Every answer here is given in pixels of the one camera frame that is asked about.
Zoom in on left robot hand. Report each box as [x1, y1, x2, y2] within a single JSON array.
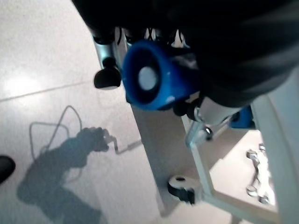
[[71, 0, 299, 124]]

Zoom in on silver metal crank arm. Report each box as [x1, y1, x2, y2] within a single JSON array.
[[185, 109, 234, 147]]

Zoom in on silver metal bed linkage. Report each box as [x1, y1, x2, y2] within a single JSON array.
[[246, 144, 277, 205]]

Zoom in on grey and black caster wheel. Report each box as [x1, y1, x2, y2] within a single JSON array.
[[167, 175, 202, 205]]

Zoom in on dark robot foot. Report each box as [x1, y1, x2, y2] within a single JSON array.
[[0, 155, 16, 185]]

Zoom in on white metal bed frame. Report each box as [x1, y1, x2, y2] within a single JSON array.
[[184, 67, 299, 224]]

